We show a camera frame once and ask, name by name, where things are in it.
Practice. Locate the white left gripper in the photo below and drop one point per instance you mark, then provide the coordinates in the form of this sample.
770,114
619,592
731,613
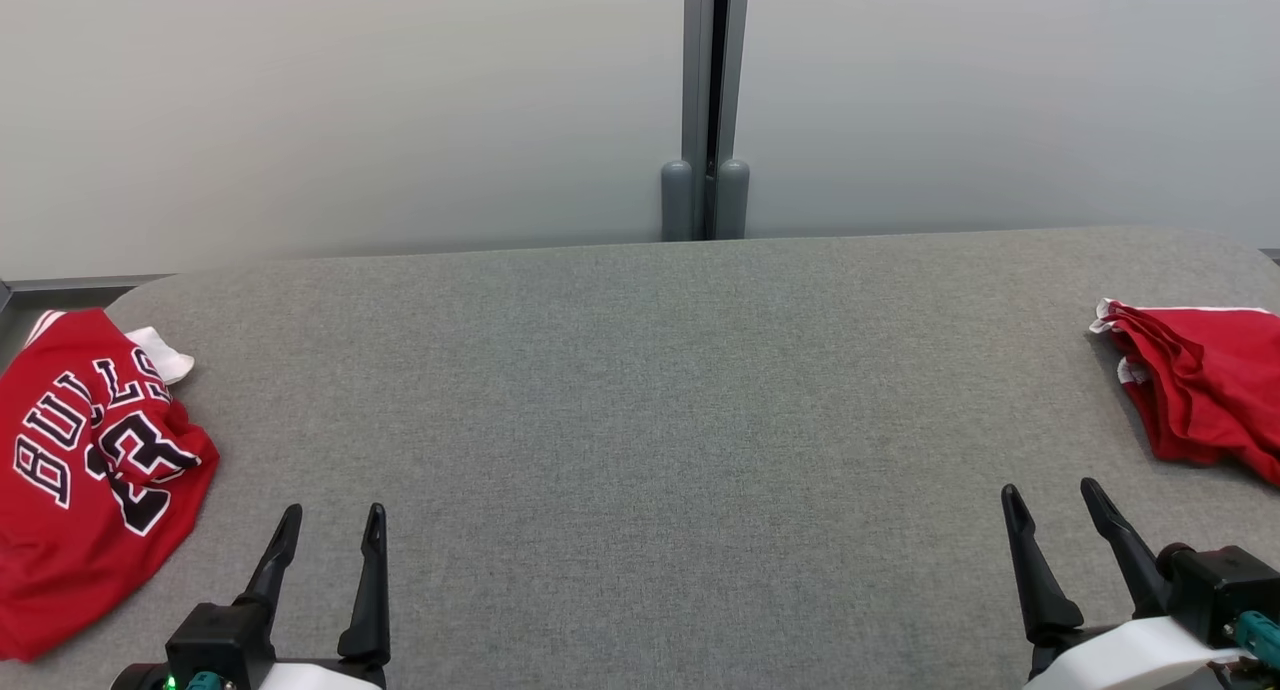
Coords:
320,678

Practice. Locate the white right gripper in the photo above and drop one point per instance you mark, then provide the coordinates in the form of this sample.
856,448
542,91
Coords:
1120,660

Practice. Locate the red shorts white stripe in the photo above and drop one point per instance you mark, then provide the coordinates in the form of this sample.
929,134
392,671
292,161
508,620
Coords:
1210,380

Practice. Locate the red Bulls jersey white sleeves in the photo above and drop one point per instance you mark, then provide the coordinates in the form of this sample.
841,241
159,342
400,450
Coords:
70,570

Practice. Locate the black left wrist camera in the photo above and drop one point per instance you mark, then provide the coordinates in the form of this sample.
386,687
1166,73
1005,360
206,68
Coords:
215,645

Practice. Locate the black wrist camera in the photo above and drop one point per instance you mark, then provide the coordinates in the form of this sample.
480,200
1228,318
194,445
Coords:
1220,590
215,645

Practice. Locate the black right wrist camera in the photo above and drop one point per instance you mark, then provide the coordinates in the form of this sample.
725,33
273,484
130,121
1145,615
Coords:
1220,590

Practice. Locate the grey cylindrical post bumper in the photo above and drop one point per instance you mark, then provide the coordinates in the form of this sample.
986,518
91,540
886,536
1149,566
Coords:
677,205
734,205

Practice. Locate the grey metal partition post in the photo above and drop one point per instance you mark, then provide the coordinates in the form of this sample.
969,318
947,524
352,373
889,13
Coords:
695,60

